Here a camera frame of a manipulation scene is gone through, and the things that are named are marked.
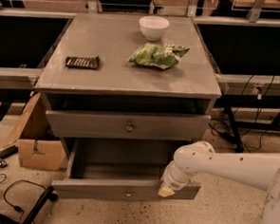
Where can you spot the grey top drawer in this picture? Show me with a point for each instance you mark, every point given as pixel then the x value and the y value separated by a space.
pixel 127 125

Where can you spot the grey drawer cabinet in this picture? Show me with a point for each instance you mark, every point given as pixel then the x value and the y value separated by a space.
pixel 189 87

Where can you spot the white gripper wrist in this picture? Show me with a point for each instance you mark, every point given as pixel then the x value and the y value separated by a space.
pixel 173 182

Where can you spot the brown cardboard box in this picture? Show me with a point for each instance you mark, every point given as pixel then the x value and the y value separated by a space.
pixel 37 147

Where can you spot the dark snack bar wrapper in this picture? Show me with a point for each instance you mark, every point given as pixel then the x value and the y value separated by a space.
pixel 82 62

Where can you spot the small black box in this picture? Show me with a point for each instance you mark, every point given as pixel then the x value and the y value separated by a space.
pixel 7 152

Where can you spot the black table leg right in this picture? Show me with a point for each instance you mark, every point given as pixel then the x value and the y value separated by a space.
pixel 239 145

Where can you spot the green chip bag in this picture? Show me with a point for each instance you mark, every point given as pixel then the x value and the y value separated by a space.
pixel 162 56

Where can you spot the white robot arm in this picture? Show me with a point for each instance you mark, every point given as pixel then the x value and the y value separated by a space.
pixel 261 171

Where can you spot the white ceramic bowl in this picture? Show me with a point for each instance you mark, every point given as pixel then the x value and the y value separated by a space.
pixel 153 27

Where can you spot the grey drawer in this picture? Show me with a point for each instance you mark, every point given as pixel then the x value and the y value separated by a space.
pixel 115 169
pixel 127 125

